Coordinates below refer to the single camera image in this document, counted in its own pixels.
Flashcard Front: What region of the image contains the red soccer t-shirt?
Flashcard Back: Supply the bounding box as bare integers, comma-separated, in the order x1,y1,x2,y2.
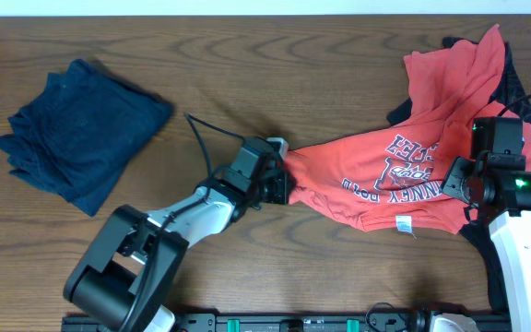
285,26,505,233

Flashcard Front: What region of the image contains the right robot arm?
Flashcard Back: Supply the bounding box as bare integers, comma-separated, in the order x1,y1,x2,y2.
441,116,531,331

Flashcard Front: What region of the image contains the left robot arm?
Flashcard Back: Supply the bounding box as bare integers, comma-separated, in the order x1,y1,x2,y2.
63,136,292,331

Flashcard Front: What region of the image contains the black patterned garment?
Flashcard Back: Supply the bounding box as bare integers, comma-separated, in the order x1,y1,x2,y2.
386,37,531,313

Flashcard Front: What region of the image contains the folded navy blue shirt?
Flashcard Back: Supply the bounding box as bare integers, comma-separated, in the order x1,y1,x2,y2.
0,59,173,217

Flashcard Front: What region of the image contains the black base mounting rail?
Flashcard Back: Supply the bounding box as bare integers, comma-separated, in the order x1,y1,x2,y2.
60,302,513,332

